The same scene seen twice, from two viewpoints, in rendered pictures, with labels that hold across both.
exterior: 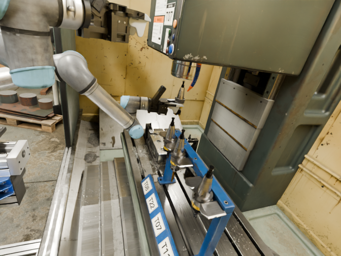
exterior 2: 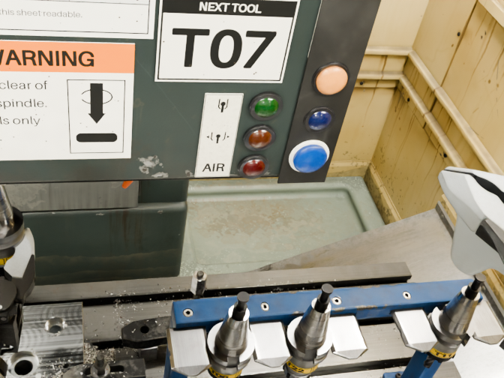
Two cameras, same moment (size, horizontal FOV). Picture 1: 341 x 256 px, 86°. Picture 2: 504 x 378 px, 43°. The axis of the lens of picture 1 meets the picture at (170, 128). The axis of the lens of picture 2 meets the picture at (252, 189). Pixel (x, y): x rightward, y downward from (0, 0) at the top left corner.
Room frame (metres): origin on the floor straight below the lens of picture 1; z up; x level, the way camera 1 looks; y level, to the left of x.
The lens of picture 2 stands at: (0.72, 0.49, 1.95)
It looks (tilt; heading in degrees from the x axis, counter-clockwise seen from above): 42 degrees down; 274
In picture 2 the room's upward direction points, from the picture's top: 12 degrees clockwise
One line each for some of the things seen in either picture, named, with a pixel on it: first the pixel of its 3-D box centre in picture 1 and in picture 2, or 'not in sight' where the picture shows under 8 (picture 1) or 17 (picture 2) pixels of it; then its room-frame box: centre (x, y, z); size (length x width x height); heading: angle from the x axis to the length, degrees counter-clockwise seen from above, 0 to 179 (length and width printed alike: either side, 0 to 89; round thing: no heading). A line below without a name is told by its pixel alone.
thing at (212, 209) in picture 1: (210, 209); (482, 323); (0.39, -0.16, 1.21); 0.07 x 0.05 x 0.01; 114
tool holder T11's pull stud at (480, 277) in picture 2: (210, 171); (475, 285); (0.44, -0.14, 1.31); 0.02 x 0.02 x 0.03
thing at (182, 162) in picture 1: (182, 162); (345, 337); (0.59, -0.07, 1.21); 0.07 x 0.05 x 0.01; 114
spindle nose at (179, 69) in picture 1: (186, 65); not in sight; (1.06, -0.02, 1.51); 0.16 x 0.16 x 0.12
